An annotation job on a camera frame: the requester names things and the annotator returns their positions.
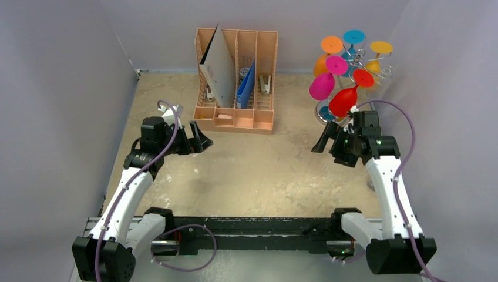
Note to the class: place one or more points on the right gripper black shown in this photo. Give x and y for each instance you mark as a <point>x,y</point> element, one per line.
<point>334,140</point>

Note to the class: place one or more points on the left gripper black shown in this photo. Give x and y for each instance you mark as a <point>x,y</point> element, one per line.
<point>190,145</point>

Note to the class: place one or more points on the red wine glass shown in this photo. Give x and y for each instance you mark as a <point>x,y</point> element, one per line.
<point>342,102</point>

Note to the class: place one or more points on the pink wine glass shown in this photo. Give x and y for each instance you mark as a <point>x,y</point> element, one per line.
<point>324,84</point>

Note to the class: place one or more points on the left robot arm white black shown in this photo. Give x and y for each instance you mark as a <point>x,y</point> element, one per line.
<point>140,169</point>

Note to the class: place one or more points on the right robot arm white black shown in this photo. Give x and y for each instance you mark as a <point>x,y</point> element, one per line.
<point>399,246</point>

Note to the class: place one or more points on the chrome wine glass rack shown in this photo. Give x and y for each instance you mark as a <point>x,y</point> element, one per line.
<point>322,113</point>

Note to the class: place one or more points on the orange wine glass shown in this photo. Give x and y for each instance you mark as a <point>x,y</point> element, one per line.
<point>330,45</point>

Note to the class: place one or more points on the yellow wine glass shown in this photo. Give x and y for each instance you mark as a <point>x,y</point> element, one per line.
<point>380,71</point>

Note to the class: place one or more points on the blue wine glass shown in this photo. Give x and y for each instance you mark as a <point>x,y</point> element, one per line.
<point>352,37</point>

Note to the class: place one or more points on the pink eraser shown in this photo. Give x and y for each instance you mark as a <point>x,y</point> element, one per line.
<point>223,116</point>

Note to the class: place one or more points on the blue folder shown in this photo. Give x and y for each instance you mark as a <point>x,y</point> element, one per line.
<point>245,89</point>

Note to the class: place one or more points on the grey stapler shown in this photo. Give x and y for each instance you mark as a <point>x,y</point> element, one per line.
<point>265,84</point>

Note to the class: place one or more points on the grey white folder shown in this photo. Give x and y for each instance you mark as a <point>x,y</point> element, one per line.
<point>218,69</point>

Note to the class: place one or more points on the tape roll in organizer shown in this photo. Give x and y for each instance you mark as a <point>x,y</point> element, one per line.
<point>243,72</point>

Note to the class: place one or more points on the peach plastic desk organizer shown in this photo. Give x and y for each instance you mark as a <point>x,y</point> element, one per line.
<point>245,46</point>

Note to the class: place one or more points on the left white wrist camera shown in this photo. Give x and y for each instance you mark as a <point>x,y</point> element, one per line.
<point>168,115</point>

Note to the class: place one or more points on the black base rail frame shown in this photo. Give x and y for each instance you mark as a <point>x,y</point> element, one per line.
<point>188,235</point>

